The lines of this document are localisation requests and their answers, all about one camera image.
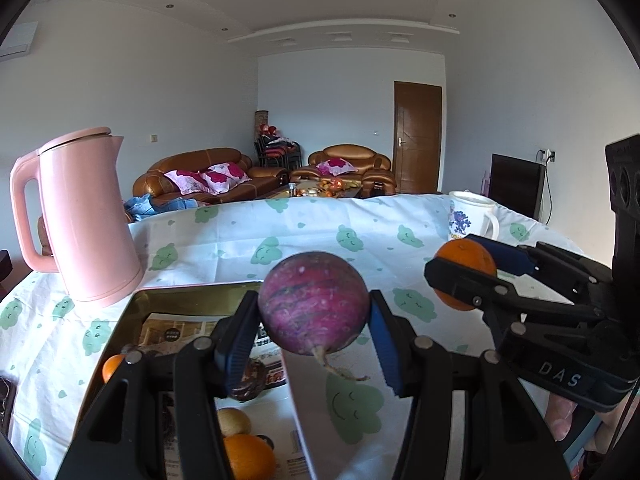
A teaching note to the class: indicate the pink metal tin box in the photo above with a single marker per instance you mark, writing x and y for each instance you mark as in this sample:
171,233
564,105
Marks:
175,300

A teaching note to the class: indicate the wooden coffee table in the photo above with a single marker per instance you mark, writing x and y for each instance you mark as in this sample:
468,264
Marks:
280,192

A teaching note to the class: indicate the brown wooden door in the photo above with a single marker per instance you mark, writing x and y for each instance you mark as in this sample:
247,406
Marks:
417,135

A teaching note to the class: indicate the tall patterned vase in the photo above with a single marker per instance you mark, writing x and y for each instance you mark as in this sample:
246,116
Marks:
261,120

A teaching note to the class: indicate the printed paper leaflet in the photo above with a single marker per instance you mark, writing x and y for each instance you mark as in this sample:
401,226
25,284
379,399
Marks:
170,330

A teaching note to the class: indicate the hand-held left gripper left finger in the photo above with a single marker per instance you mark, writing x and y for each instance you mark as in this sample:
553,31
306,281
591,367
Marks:
240,345

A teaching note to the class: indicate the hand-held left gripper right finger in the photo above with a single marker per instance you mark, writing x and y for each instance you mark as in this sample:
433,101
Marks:
385,350

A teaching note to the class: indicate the stacked black chairs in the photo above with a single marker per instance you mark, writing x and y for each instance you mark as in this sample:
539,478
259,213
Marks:
277,152

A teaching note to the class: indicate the white tablecloth with green clouds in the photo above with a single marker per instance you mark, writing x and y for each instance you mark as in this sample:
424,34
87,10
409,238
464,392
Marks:
310,230

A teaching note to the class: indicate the small yellow potato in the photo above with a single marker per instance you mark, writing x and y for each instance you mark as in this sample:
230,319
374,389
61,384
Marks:
232,420

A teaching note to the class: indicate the pink floral pillow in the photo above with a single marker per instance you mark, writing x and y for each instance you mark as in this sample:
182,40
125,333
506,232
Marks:
187,182
225,175
336,166

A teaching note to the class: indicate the purple round radish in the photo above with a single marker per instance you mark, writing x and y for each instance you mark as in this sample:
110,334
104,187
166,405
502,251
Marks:
312,305

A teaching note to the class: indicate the large orange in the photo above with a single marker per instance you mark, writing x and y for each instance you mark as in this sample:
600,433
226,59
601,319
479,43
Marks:
465,260

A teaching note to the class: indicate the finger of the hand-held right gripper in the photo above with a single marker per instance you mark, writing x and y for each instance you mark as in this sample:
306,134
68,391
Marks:
510,257
460,280

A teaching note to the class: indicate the dark round stool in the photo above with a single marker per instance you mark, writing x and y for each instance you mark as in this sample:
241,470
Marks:
4,265

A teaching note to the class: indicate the black television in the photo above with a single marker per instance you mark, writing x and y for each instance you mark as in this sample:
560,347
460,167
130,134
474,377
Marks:
515,185

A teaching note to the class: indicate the long brown leather sofa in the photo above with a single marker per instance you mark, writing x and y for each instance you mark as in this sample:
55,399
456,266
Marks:
200,157

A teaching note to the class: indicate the person's right hand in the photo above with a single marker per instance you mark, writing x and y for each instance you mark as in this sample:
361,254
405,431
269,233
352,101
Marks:
557,415

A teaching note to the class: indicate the pile of small snacks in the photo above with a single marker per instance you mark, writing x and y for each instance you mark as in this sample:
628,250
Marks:
325,187

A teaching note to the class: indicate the white mug with blue print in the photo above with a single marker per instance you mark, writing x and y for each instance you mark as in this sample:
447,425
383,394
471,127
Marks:
465,220

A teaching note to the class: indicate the blue denim cloth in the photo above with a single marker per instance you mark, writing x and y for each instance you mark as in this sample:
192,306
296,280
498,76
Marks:
150,205

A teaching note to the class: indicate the wall power socket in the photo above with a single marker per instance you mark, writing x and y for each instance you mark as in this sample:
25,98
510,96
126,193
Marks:
548,155

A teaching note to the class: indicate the brown leather armchair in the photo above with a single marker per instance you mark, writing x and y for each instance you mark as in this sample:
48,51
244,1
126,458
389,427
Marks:
350,152

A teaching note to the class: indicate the pink electric kettle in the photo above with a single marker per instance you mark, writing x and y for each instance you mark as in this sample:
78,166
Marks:
85,220

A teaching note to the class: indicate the white air conditioner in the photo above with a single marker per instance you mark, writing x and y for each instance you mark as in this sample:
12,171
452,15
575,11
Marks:
20,40

